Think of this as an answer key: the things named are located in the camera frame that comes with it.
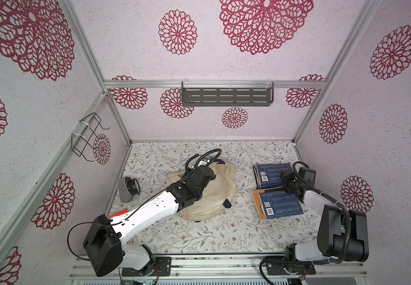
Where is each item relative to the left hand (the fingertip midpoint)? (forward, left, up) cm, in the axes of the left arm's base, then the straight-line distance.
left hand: (194, 169), depth 80 cm
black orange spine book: (-8, -30, -17) cm, 35 cm away
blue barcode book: (-10, -41, -16) cm, 45 cm away
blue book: (+6, -39, -15) cm, 42 cm away
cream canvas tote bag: (-5, -10, -19) cm, 22 cm away
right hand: (+6, -44, -12) cm, 46 cm away
